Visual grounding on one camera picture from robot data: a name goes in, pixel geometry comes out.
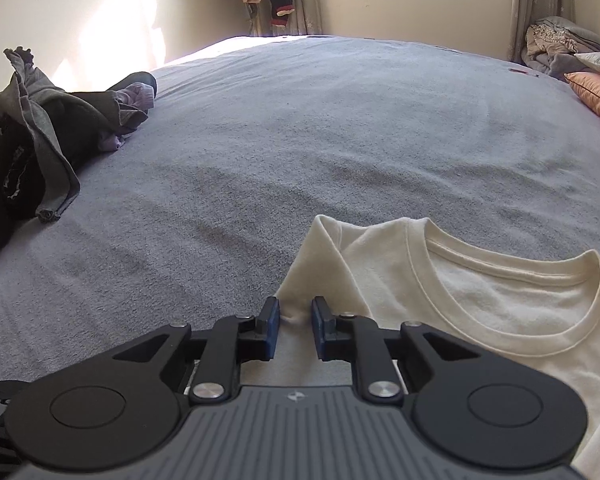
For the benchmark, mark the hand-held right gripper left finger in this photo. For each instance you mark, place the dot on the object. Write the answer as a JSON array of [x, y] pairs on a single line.
[[272, 330]]

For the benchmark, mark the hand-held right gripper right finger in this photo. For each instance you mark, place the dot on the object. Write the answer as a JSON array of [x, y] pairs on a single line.
[[320, 330]]

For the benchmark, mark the cream sweatshirt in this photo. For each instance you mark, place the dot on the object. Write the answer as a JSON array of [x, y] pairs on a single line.
[[480, 305]]

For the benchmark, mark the grey bed blanket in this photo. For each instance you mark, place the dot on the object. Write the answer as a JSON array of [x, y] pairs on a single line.
[[305, 135]]

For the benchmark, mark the black crumpled garment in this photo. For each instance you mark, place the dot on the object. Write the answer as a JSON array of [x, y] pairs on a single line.
[[25, 180]]

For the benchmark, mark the lilac garment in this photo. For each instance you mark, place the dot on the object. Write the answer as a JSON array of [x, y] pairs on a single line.
[[135, 97]]

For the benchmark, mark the red pen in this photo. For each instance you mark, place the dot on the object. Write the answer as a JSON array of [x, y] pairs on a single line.
[[525, 72]]

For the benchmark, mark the folded grey ruffled bedding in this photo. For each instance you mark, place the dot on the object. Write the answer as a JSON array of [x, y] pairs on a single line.
[[555, 45]]

